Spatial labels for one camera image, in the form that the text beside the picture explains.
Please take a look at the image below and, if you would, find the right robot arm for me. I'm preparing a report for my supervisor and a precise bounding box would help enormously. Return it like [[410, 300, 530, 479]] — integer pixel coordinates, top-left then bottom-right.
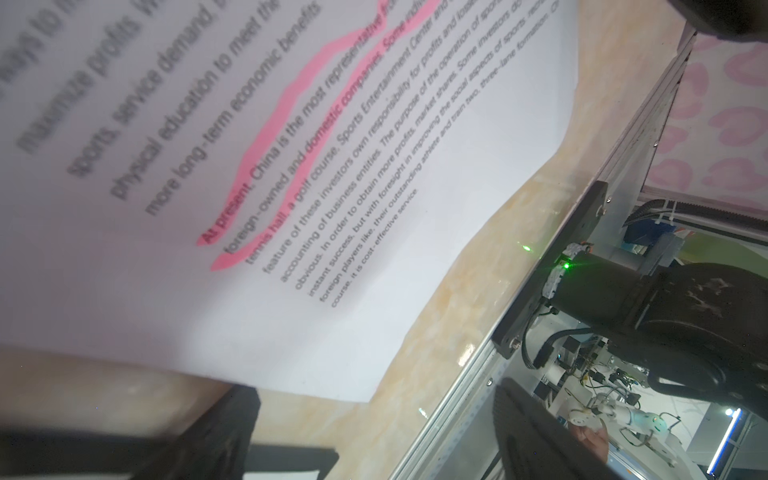
[[542, 252, 767, 418]]

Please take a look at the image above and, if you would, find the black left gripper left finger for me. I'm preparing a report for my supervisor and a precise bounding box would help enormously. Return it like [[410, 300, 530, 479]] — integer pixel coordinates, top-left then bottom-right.
[[132, 385, 261, 480]]

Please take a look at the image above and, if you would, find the blue folder with black inside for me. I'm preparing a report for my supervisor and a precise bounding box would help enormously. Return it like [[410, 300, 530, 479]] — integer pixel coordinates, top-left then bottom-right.
[[1, 431, 339, 479]]

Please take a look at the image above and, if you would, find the printed paper sheet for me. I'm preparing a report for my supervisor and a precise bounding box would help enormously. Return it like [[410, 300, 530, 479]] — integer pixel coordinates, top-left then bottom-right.
[[1, 1, 579, 402]]

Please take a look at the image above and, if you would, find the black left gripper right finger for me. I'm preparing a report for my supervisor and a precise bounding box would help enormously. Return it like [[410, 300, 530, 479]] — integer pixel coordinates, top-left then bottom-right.
[[493, 378, 619, 480]]

